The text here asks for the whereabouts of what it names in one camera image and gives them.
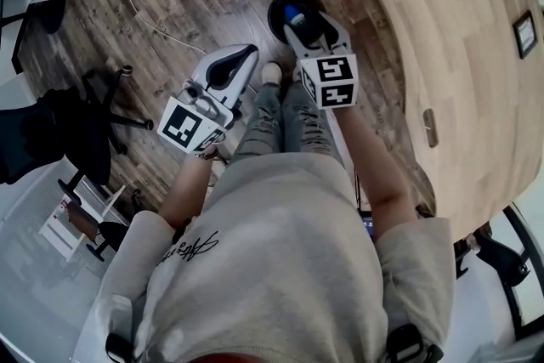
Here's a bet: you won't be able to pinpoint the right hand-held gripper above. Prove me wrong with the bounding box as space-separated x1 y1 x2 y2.
282 10 358 111

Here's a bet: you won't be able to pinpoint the black marble round table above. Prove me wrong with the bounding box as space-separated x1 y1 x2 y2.
0 0 68 76

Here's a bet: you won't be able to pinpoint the black clip microphone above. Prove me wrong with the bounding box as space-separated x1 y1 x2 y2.
172 218 192 243

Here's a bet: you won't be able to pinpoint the black phone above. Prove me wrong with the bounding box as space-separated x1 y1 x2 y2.
359 212 377 241

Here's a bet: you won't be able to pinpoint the person's beige shirt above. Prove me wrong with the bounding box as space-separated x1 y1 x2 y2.
78 150 458 363

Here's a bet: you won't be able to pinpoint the black strap buckle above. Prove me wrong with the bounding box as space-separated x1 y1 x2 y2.
388 323 426 363
105 332 133 363

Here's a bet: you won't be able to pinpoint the black picture frame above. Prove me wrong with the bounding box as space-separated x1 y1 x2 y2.
512 9 537 60

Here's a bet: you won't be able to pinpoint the person's grey trousers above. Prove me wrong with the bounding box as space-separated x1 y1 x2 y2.
231 82 345 167

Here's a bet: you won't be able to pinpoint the white chair brown seat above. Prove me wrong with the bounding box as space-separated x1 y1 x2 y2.
37 178 128 264

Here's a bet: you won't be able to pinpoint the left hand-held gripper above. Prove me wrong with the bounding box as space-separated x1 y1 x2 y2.
156 43 260 155

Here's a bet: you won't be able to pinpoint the person's right forearm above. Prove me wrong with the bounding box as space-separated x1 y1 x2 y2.
337 105 420 243

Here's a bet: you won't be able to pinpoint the person's left forearm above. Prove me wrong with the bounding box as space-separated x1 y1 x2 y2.
156 152 222 229

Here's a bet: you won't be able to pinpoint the black waste bin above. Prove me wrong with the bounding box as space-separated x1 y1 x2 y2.
266 0 328 46

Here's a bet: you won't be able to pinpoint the person's left beige shoe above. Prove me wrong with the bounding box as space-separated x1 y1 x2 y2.
259 61 282 87

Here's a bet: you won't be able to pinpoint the light wooden table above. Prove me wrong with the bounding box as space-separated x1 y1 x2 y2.
295 0 544 246

